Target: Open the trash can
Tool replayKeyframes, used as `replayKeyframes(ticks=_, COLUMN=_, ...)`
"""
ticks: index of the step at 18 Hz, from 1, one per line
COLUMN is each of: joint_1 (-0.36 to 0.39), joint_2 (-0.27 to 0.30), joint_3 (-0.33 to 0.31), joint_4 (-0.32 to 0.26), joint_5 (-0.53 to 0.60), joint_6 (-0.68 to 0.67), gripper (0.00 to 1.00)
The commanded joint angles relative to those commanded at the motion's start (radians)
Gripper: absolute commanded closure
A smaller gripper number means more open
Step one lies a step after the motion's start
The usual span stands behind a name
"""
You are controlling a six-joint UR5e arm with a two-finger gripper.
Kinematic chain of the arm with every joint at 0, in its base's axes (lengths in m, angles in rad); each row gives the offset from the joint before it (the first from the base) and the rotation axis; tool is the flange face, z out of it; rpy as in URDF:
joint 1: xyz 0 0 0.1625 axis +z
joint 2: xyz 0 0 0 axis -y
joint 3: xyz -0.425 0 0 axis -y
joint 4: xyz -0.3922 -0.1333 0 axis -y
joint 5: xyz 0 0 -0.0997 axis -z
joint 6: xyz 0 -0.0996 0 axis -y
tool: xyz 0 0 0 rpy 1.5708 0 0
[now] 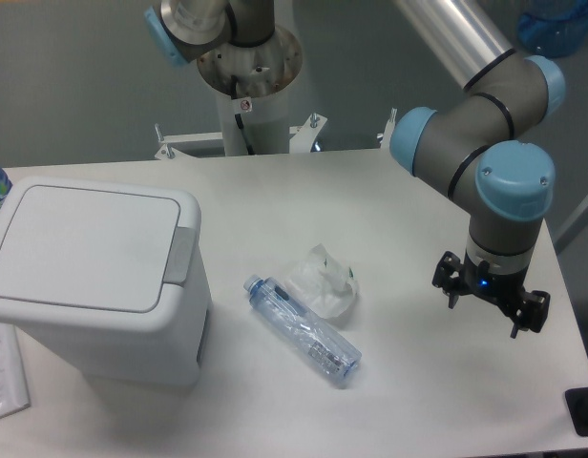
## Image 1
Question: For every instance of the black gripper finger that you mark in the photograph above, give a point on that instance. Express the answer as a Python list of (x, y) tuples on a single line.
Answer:
[(531, 311), (448, 277)]

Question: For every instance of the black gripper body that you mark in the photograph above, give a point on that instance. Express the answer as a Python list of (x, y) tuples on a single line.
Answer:
[(505, 291)]

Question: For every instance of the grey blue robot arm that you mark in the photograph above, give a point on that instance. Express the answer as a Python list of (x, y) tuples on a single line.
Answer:
[(471, 154)]

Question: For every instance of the white trash can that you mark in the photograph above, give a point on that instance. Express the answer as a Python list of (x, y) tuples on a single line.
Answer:
[(161, 346)]

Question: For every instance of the white trash can lid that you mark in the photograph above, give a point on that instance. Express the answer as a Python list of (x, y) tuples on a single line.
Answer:
[(89, 248)]

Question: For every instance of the black device at right edge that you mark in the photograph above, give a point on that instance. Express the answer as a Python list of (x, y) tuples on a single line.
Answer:
[(577, 402)]

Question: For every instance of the crumpled white plastic bag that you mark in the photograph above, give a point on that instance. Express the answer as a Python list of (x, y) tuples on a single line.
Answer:
[(322, 283)]

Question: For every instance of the clear plastic water bottle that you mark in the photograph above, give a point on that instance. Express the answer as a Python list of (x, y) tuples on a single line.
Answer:
[(324, 348)]

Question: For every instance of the blue water jug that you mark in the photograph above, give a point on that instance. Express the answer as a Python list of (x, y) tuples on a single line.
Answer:
[(552, 28)]

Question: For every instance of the white paper sheet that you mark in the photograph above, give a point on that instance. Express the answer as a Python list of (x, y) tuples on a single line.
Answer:
[(14, 391)]

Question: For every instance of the white frame at right edge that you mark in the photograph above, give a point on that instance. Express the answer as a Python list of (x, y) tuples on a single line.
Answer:
[(571, 227)]

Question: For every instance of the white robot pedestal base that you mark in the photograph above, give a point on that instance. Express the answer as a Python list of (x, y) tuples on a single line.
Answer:
[(251, 88)]

